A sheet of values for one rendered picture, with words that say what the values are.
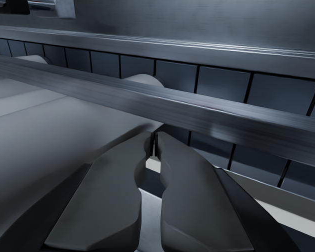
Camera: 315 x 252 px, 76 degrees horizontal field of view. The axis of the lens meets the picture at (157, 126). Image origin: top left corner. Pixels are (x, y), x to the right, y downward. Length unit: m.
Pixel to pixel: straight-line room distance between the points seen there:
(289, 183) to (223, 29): 0.14
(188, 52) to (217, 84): 0.03
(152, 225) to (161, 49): 0.21
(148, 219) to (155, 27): 0.23
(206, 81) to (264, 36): 0.07
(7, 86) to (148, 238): 0.24
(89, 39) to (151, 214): 0.21
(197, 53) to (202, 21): 0.06
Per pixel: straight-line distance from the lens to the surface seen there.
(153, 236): 0.31
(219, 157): 0.18
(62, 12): 0.22
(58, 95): 0.17
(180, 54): 0.17
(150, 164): 0.17
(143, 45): 0.19
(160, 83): 0.17
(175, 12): 0.22
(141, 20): 0.24
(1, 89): 0.21
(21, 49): 0.33
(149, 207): 0.27
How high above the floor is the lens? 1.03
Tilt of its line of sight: 51 degrees down
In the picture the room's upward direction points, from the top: 127 degrees counter-clockwise
